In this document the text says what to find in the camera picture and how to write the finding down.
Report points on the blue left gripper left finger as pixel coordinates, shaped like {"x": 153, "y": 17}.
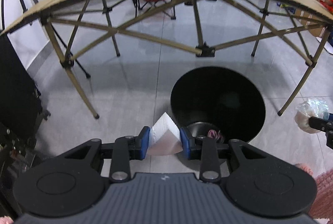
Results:
{"x": 143, "y": 142}

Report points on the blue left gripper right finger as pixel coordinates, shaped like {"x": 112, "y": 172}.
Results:
{"x": 187, "y": 142}

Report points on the white wedge sponge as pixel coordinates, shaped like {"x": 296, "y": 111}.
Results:
{"x": 164, "y": 137}

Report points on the iridescent plastic bag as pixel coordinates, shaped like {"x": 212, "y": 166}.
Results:
{"x": 312, "y": 107}

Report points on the pink satin cloth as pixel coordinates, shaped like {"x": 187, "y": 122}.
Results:
{"x": 216, "y": 135}

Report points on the black round trash bin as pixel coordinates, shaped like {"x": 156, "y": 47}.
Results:
{"x": 220, "y": 99}

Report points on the pink fuzzy sleeve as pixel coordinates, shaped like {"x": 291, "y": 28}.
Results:
{"x": 322, "y": 206}

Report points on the cardboard box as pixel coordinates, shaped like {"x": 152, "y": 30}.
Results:
{"x": 318, "y": 32}

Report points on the black suitcase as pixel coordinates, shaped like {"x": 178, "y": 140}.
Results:
{"x": 21, "y": 105}

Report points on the tan folding slat table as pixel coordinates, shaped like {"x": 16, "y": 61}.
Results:
{"x": 71, "y": 12}

